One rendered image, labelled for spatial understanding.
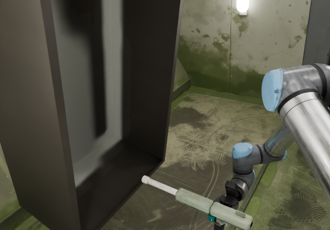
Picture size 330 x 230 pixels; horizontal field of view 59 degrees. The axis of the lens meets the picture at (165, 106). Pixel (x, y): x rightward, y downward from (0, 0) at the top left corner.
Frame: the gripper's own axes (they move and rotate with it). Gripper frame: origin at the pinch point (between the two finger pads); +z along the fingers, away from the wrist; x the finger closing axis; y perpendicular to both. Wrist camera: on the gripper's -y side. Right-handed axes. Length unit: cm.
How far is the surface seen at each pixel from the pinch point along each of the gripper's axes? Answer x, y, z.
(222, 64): 72, -6, -187
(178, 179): 49, 42, -60
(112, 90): 70, -30, -22
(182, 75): 114, 12, -181
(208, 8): 90, -59, -181
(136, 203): 62, 47, -30
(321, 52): -12, -32, -181
